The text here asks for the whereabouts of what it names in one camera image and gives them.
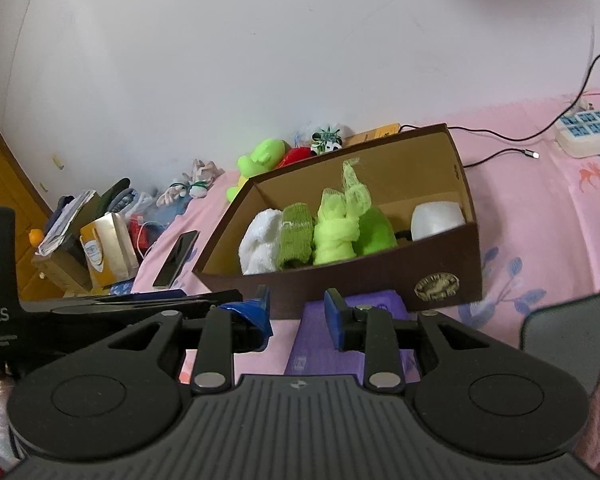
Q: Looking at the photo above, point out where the white fluffy towel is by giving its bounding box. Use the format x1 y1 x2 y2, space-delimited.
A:
238 209 283 275

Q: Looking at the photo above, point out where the neon green mesh sponge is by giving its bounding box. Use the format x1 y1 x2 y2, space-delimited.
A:
313 158 372 266

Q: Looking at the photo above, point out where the dark green knitted cloth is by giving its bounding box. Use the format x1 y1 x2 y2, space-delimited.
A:
277 203 314 270

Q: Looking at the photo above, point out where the white round soft object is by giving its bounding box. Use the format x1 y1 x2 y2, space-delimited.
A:
411 200 466 242

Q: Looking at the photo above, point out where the purple tissue pack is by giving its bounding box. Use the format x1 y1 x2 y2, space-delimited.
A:
285 290 416 382

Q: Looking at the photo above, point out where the black smartphone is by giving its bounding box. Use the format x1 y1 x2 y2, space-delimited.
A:
152 230 199 289

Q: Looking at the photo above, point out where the brown cardboard box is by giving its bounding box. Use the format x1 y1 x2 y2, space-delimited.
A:
194 124 483 318

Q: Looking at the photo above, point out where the yellow white paper bag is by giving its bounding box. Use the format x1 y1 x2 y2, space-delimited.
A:
80 212 138 288

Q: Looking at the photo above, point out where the white green plush toy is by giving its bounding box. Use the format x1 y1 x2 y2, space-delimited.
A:
157 159 224 207

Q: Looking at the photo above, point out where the green yellow plush dinosaur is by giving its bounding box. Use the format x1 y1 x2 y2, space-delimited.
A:
226 139 288 203

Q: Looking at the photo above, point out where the red plush toy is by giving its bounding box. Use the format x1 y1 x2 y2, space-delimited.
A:
276 146 313 169

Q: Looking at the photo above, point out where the yellow cardboard box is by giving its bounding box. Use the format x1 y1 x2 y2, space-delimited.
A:
343 122 401 148

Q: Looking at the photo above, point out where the panda plush toy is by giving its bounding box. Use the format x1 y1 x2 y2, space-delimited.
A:
304 122 352 156

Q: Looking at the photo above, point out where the grey phone on stand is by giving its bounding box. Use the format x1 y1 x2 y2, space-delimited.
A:
520 292 600 396

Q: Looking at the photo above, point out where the pink patterned bedsheet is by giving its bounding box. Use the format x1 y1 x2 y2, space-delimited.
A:
130 89 600 476

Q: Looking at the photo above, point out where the white power strip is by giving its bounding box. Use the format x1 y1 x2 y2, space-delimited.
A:
555 110 600 158

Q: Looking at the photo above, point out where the white wall cable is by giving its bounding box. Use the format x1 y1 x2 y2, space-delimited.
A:
569 24 596 116

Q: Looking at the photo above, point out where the black charging cable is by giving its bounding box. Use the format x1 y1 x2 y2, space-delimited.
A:
396 52 600 169

